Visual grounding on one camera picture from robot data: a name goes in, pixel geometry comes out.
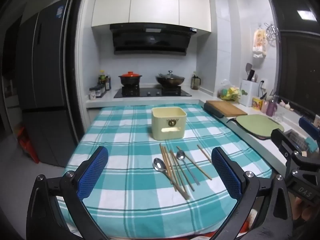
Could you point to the wooden cutting board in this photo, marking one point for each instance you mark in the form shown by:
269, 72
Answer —
225, 107

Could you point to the dark glass jar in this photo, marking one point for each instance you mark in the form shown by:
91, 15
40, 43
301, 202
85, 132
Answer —
195, 82

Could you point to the dark grey refrigerator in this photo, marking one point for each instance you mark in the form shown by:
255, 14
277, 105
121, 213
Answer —
45, 80

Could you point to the grey spatula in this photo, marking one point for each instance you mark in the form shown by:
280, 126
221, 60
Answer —
249, 67

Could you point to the wok with glass lid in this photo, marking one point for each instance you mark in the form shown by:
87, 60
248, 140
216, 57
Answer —
170, 80

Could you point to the teal plaid tablecloth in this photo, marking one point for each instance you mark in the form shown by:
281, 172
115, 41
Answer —
120, 142

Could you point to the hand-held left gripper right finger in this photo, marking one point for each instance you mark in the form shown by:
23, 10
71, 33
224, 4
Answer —
226, 175

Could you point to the white knife holder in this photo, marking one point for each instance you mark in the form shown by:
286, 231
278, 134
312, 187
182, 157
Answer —
248, 93

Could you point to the green cutting board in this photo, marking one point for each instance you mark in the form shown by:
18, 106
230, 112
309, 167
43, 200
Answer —
260, 126

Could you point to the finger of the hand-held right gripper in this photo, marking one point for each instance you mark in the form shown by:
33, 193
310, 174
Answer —
281, 140
310, 127

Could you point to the purple cup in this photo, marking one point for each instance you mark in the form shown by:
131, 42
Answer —
271, 109

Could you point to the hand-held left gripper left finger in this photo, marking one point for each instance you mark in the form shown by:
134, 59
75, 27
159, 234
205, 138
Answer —
92, 172

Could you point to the pink cup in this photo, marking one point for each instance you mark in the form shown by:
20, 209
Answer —
264, 107

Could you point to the dark window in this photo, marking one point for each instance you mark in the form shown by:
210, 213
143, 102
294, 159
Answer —
297, 67

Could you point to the hanging metal steamer rack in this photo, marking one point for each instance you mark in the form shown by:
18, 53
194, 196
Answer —
272, 33

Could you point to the yellow printed box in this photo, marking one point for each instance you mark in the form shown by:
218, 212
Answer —
257, 103

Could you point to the white wall cabinets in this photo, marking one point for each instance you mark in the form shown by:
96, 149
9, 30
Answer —
150, 2

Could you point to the plastic bag of sponges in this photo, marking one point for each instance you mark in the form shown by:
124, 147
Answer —
228, 91

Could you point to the yellow cap oil bottle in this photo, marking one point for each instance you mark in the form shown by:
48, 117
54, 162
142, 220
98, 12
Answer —
102, 76

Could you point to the dark sauce bottle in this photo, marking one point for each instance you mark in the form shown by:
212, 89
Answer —
108, 83

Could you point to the black range hood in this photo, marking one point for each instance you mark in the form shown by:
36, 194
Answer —
150, 38

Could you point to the hanging printed bag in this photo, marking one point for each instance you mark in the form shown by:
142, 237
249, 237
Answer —
260, 43

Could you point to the wooden chopstick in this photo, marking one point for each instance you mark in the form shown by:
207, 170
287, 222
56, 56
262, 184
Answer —
170, 170
186, 177
203, 152
165, 162
180, 183
175, 175
197, 167

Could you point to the person's right hand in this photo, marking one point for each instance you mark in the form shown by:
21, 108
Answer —
301, 212

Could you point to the cream utensil holder box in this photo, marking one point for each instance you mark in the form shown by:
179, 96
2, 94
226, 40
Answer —
168, 123

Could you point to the white wall outlet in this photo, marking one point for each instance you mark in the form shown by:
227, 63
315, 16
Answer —
263, 83

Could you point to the spice jar set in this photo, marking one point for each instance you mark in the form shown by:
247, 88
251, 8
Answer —
97, 92

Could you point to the black gas cooktop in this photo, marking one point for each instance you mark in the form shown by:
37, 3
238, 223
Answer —
150, 93

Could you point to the metal spoon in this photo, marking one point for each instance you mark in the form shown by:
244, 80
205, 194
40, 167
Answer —
180, 155
160, 166

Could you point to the black pot with red lid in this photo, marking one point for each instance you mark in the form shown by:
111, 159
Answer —
130, 78

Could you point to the garlic bulbs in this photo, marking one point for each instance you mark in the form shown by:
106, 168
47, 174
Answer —
285, 104

